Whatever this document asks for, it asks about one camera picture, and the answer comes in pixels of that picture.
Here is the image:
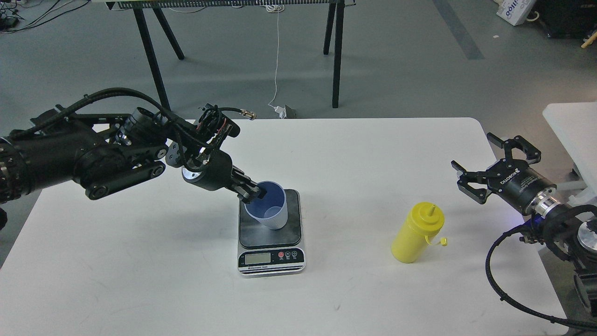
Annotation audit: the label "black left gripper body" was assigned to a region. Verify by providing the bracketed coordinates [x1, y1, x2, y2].
[182, 150, 241, 191]

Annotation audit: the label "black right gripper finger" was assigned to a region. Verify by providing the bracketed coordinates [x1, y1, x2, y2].
[451, 160, 491, 204]
[486, 133, 541, 165]

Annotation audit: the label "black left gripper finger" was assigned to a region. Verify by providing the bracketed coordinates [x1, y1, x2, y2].
[236, 170, 267, 199]
[231, 180, 262, 204]

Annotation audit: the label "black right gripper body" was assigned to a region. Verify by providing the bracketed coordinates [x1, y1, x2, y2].
[487, 160, 556, 216]

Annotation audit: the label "blue plastic cup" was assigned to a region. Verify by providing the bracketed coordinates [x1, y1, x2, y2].
[244, 181, 288, 230]

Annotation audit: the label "yellow squeeze bottle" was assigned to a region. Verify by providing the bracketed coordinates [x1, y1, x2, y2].
[390, 202, 448, 264]

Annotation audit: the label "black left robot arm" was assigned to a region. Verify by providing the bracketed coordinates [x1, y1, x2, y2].
[0, 87, 266, 204]

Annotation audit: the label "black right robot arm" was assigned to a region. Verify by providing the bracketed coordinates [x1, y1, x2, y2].
[451, 133, 596, 332]

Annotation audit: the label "digital kitchen scale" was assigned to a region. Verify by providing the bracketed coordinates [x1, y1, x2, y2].
[237, 189, 306, 277]

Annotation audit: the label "white side table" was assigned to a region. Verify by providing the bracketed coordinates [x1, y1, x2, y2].
[543, 102, 597, 206]

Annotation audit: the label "grey power adapter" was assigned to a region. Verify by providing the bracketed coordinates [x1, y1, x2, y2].
[281, 105, 297, 119]

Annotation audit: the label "black equipment case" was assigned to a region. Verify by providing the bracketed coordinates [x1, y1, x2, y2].
[532, 0, 597, 38]

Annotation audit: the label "white cardboard box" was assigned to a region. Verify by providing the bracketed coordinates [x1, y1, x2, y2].
[494, 0, 539, 26]

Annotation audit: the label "black trestle table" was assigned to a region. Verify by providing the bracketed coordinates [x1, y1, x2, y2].
[100, 0, 356, 108]

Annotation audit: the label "white hanging cable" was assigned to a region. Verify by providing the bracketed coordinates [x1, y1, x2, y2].
[267, 4, 286, 119]

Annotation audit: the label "black floor cables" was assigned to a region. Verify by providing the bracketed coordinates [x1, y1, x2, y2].
[0, 0, 91, 33]

